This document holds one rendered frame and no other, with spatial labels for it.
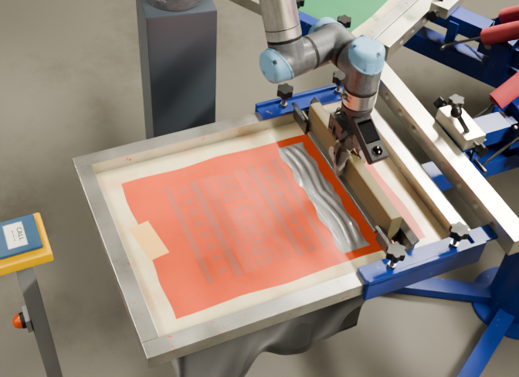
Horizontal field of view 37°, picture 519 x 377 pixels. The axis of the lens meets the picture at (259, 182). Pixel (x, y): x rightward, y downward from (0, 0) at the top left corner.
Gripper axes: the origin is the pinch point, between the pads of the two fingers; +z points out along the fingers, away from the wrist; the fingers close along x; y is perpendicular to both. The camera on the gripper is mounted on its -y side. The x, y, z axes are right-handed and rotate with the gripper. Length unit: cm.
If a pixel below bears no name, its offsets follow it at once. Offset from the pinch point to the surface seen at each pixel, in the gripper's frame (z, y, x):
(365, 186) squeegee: -4.2, -8.9, 1.3
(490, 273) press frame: 100, 14, -84
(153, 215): 5.5, 7.9, 46.6
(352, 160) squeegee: -4.9, -1.0, 0.6
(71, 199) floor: 101, 107, 53
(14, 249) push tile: 4, 8, 78
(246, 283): 5.6, -17.6, 33.9
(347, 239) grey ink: 4.9, -14.9, 7.7
